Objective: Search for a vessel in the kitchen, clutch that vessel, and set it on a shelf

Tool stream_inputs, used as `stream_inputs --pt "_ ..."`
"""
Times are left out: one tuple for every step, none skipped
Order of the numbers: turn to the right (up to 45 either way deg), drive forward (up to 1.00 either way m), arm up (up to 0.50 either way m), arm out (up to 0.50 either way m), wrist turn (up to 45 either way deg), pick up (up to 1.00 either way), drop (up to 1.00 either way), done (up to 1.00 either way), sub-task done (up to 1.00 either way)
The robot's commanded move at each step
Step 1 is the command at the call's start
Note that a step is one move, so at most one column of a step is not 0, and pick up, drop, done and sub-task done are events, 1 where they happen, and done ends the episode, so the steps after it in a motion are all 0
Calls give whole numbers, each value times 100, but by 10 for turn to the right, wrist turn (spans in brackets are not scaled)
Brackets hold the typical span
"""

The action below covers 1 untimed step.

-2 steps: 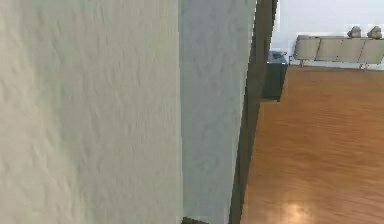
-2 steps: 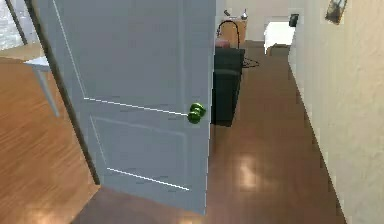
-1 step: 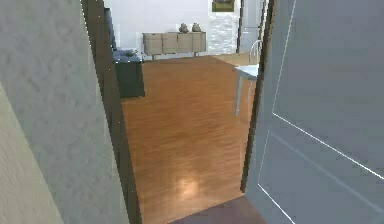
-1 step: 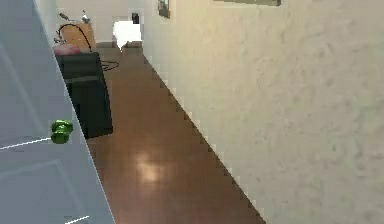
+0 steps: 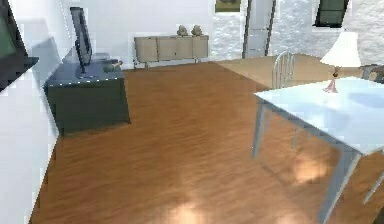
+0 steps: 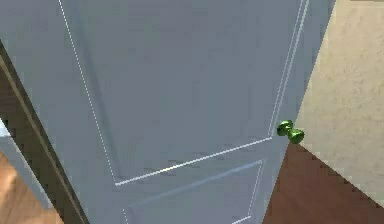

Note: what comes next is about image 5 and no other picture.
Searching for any dark framed wall picture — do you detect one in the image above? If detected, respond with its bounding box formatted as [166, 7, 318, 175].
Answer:
[0, 0, 40, 93]

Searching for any white dining table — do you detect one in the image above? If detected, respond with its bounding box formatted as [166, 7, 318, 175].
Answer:
[251, 76, 384, 224]

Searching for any white slatted chair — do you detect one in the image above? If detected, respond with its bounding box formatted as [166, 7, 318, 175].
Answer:
[271, 50, 297, 90]

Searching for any dark grey television cabinet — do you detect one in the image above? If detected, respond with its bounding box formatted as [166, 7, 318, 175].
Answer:
[43, 58, 132, 137]

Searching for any white shade table lamp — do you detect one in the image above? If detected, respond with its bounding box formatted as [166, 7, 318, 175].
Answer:
[319, 30, 363, 94]

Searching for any beige sideboard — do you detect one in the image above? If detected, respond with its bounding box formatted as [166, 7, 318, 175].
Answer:
[133, 34, 210, 70]

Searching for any white room door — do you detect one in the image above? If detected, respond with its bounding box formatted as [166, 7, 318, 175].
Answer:
[241, 0, 277, 60]

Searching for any grey chair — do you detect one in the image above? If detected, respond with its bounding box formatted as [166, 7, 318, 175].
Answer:
[359, 63, 384, 84]

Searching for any dark framed window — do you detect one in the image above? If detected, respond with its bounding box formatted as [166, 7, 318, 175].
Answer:
[312, 0, 351, 29]

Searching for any black flat television set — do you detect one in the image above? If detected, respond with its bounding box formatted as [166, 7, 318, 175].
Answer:
[69, 6, 94, 75]

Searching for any olive framed wall picture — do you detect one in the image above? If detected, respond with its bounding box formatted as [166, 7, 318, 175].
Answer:
[214, 0, 242, 14]

